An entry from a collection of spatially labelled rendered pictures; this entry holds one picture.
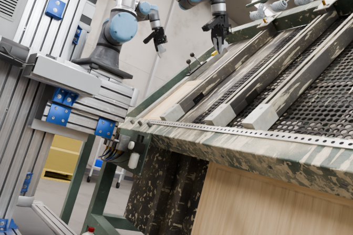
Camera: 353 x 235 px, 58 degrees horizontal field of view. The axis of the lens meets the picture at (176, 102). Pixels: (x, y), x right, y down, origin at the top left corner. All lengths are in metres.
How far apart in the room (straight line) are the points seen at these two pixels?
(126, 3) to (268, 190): 0.98
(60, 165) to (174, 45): 3.70
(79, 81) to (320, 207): 0.99
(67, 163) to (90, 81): 3.25
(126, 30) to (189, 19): 5.96
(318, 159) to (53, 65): 0.95
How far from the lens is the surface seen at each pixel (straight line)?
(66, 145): 4.85
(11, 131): 1.59
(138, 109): 2.51
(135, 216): 2.37
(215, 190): 1.63
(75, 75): 1.31
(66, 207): 2.43
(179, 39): 7.09
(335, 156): 0.96
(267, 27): 2.39
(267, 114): 1.29
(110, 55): 1.52
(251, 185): 1.46
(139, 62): 6.44
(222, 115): 1.48
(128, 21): 1.43
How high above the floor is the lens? 0.74
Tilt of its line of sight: 9 degrees up
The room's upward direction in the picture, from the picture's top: 16 degrees clockwise
